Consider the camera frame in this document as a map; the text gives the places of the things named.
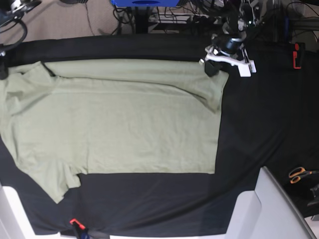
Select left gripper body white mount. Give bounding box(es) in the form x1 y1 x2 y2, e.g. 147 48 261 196
200 34 257 77

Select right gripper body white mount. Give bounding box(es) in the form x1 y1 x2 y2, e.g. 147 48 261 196
0 51 8 80

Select sage green T-shirt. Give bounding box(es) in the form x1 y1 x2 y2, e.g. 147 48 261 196
0 60 229 203

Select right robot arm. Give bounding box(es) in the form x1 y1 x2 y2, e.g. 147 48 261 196
0 0 42 80

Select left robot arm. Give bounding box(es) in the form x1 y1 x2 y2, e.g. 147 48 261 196
200 0 261 77

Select orange clamp at right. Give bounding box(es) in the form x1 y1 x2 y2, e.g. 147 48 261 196
293 42 306 69

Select orange clamp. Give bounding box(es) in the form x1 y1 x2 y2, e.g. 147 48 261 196
293 42 306 69
61 218 109 239

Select white power strip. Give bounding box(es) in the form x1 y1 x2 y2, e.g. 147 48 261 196
148 12 223 25

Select black table cloth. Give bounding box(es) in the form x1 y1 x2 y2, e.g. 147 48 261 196
0 42 319 237

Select black stand pole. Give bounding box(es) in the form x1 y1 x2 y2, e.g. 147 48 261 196
134 6 153 34

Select blue plastic box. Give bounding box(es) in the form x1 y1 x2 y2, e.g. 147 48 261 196
111 0 179 7

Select grey white cabinet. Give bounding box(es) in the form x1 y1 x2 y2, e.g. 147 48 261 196
225 167 316 239

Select white block at left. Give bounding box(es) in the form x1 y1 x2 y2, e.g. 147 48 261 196
0 185 36 239

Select orange clamp at bottom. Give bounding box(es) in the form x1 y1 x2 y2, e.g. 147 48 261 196
61 218 109 239

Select orange handled scissors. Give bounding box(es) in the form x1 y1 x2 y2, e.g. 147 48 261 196
288 167 319 184

